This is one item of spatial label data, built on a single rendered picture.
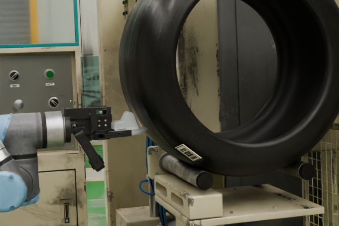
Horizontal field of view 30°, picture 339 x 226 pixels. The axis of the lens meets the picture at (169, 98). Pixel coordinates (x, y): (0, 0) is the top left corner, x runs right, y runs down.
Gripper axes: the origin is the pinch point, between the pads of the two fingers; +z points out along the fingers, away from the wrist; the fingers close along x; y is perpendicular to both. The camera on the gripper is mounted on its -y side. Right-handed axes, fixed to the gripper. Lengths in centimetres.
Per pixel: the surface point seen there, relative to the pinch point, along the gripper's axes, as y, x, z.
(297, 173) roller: -12.4, -10.3, 38.5
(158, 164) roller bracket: -12.4, 22.8, 9.5
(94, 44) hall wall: 57, 907, 128
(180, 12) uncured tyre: 29.5, -12.6, 7.6
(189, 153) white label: -4.9, -11.1, 9.1
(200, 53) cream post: 20.2, 25.4, 24.7
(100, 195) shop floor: -102, 426, 53
